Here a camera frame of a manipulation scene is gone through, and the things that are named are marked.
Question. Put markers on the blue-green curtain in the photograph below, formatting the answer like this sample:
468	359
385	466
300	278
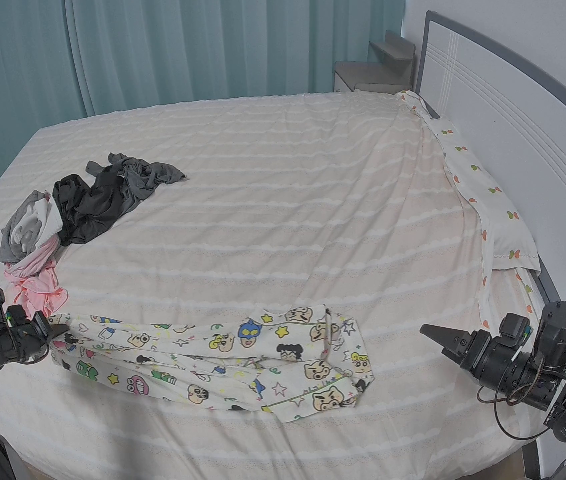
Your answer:
238	33
18	68

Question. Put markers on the white garment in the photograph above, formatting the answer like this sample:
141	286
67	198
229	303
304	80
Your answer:
45	218

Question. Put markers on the white printed pyjama top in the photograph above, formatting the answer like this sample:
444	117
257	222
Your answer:
213	363

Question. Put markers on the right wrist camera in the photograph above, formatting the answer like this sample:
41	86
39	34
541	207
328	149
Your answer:
515	328

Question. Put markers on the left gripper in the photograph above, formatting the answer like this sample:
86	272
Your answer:
33	343

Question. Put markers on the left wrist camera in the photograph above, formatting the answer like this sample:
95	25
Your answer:
17	314

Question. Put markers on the white printed pillow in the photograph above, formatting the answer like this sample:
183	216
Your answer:
492	208

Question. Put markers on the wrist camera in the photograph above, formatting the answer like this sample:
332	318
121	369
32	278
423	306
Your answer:
515	328
17	314

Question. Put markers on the black garment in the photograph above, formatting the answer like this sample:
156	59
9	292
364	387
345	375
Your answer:
93	208

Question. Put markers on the grey bedside table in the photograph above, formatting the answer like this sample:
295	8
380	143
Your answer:
370	75

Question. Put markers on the pink garment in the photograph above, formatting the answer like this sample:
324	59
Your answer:
38	288

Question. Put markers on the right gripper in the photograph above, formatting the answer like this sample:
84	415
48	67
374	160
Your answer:
487	360

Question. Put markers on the bed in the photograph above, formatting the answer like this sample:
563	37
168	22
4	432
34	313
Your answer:
288	193

